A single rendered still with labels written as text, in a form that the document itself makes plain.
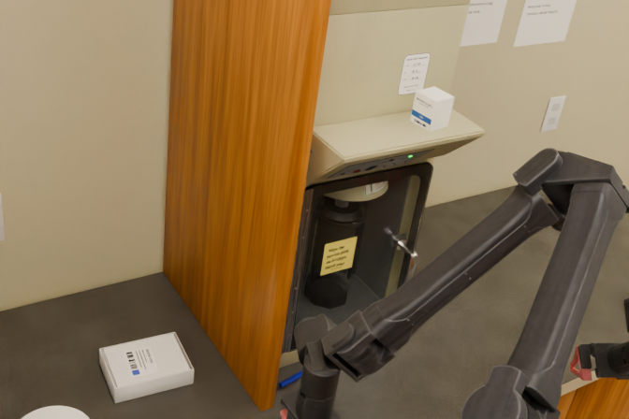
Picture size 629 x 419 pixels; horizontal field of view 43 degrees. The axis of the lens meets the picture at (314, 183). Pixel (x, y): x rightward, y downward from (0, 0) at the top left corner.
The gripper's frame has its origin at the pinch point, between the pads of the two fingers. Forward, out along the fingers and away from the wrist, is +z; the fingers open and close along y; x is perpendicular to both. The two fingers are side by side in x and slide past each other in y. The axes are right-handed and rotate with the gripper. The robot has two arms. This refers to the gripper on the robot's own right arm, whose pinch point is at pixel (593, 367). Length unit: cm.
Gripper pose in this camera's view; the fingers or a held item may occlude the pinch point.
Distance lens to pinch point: 175.6
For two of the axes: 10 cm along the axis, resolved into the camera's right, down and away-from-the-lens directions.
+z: -2.4, 3.7, 9.0
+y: -9.7, -0.5, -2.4
